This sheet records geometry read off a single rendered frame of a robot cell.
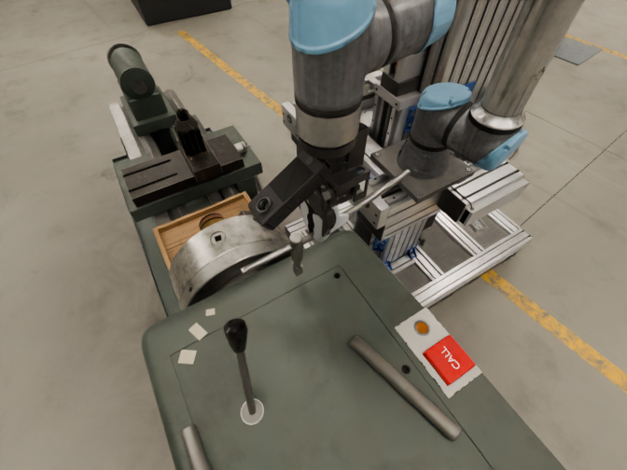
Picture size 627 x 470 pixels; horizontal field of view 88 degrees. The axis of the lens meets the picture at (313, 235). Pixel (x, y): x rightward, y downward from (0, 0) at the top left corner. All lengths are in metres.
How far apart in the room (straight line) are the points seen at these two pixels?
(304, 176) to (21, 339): 2.26
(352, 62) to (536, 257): 2.36
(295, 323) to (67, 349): 1.86
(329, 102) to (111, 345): 2.02
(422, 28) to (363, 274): 0.43
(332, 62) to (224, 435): 0.51
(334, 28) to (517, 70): 0.51
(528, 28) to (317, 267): 0.56
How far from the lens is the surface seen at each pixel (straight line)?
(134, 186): 1.36
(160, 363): 0.64
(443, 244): 2.10
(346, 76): 0.34
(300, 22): 0.33
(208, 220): 0.95
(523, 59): 0.77
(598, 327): 2.54
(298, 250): 0.54
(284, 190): 0.42
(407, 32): 0.38
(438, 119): 0.89
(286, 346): 0.59
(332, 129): 0.36
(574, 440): 2.21
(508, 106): 0.81
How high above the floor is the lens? 1.82
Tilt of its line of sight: 54 degrees down
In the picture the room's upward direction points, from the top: straight up
